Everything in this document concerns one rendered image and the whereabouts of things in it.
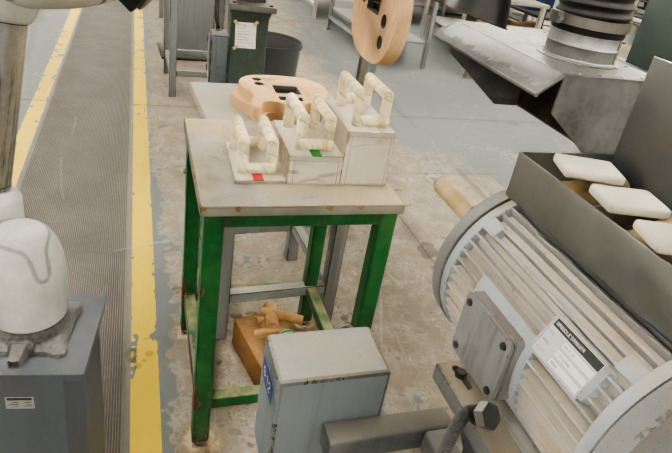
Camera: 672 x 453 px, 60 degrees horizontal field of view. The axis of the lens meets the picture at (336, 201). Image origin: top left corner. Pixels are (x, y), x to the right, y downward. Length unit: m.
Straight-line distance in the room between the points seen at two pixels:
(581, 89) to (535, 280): 0.26
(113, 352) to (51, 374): 1.06
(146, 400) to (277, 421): 1.48
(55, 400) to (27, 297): 0.26
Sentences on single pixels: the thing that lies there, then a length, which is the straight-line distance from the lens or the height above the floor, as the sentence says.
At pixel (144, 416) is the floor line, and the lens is 2.23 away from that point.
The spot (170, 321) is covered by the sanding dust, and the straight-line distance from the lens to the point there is 2.58.
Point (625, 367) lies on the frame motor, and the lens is 0.62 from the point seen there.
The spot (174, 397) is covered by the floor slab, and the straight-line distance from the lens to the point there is 2.29.
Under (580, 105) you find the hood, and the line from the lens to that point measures 0.82.
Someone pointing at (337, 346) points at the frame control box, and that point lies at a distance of 0.85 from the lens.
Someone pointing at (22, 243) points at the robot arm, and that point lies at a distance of 1.33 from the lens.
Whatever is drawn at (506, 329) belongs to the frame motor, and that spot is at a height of 1.28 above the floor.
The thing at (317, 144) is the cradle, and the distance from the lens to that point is 1.66.
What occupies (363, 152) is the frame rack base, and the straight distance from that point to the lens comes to 1.68.
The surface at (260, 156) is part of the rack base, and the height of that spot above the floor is 0.94.
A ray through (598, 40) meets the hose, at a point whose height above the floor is 1.56.
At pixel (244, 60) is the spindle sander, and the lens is 3.27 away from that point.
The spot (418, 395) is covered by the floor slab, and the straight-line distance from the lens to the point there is 2.43.
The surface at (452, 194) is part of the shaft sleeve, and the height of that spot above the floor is 1.26.
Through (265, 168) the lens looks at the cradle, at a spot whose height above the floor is 0.97.
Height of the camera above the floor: 1.68
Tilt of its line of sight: 28 degrees down
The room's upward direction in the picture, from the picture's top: 10 degrees clockwise
